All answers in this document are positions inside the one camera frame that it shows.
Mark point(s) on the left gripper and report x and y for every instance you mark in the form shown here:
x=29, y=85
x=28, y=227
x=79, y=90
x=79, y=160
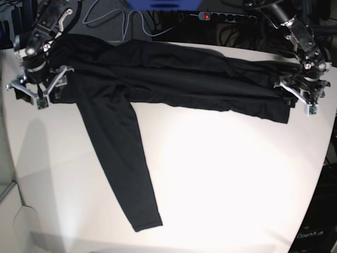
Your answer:
x=307, y=91

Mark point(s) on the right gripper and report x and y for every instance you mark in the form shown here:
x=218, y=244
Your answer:
x=41, y=95

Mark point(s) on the dark long-sleeve T-shirt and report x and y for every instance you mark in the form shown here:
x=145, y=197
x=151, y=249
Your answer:
x=108, y=79

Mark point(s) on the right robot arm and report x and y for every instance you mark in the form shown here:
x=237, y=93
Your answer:
x=32, y=49

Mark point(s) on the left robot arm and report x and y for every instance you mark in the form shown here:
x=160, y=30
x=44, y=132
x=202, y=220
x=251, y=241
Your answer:
x=314, y=60

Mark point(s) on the glass side panel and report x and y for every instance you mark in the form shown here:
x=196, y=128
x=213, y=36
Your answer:
x=7, y=164

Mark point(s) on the blue plastic bin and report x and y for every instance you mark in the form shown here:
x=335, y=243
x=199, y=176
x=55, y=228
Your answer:
x=164, y=5

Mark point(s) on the black OpenArm control box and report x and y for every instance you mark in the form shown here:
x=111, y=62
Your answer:
x=317, y=232

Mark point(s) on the grey power strip red switch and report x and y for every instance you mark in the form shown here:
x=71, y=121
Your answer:
x=219, y=17

